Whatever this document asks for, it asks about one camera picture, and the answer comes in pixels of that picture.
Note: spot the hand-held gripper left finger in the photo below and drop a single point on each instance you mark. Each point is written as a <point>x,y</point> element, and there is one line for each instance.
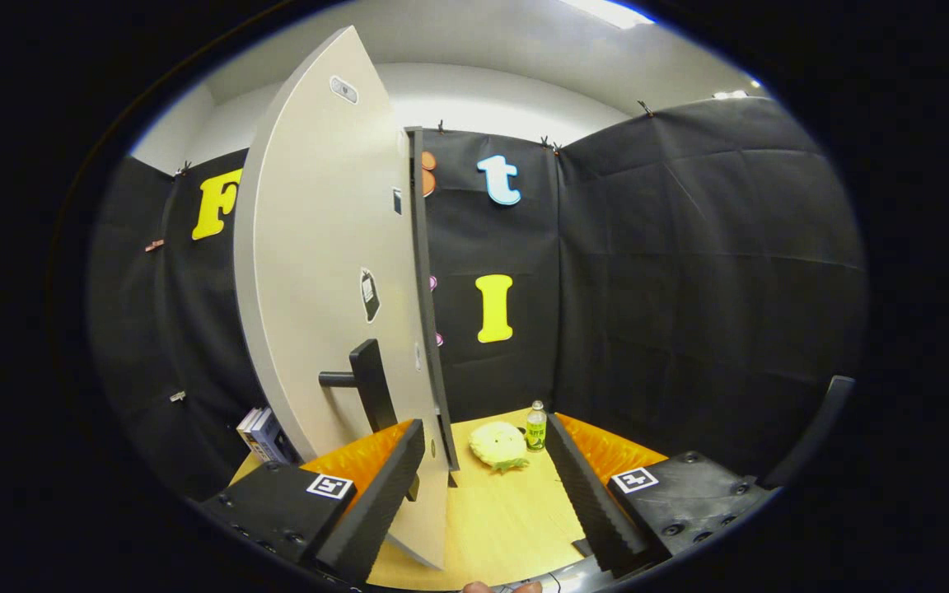
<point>380,502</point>

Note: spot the beige shoe cabinet door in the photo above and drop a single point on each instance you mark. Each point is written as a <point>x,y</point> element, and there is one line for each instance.
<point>310,247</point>

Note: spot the black curved bar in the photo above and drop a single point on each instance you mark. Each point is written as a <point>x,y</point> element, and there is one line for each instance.
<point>820,420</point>

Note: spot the blue-grey book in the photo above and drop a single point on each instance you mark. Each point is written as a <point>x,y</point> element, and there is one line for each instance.
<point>278,441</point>

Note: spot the small ceiling light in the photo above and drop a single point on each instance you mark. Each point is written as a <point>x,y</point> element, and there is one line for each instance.
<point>730,94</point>

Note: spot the black backdrop cloth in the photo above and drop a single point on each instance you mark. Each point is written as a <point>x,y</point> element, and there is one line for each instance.
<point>689,288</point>

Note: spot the yellow plush toy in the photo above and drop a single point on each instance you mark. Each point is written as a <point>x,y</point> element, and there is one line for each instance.
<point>497,445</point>

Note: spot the green drink bottle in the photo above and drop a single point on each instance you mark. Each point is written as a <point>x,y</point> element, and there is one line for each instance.
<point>535,430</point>

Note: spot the long ceiling light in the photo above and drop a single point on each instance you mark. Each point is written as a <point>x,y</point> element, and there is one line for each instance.
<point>610,12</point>

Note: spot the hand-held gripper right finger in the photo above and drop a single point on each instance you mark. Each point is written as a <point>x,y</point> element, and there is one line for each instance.
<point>590,502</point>

